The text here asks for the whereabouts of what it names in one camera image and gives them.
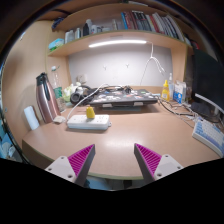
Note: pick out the white power strip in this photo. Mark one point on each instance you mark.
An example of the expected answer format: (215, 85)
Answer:
(99, 122)

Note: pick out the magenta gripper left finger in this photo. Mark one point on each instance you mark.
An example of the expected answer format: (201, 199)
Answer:
(75, 167)

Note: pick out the row of books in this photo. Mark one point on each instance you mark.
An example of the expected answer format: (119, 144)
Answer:
(166, 25)

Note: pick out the maroon thermos bottle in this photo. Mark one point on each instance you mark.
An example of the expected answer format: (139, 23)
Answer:
(46, 100)

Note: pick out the yellow charger plug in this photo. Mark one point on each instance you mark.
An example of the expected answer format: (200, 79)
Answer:
(90, 113)

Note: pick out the white paper roll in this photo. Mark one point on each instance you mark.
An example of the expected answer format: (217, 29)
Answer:
(31, 117)

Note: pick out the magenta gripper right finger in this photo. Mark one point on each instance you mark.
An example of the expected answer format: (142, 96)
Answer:
(154, 166)

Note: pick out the yellow glue bottle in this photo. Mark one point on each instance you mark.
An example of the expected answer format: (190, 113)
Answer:
(165, 91)

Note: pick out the blue white box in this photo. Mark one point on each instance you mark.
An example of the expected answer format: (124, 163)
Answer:
(179, 92)

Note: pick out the teal box on shelf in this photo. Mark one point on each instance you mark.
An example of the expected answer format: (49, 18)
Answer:
(55, 44)

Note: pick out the white keyboard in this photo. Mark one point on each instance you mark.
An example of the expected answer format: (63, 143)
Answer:
(210, 135)

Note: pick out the black laptop with stickers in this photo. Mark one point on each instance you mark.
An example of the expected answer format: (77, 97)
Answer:
(123, 98)

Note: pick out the clear plastic water bottle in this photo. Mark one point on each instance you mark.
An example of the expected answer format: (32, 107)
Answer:
(57, 87)

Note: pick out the black computer monitor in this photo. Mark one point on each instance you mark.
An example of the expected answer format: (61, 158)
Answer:
(207, 86)

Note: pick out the black headphones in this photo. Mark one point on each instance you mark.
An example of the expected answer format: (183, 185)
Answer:
(81, 95)

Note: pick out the LED light bar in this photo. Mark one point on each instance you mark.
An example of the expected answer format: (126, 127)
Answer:
(115, 42)

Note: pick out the white clear bottle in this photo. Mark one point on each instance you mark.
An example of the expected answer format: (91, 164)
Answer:
(171, 86)

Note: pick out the wooden wall shelf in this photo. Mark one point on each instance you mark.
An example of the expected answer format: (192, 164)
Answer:
(105, 10)

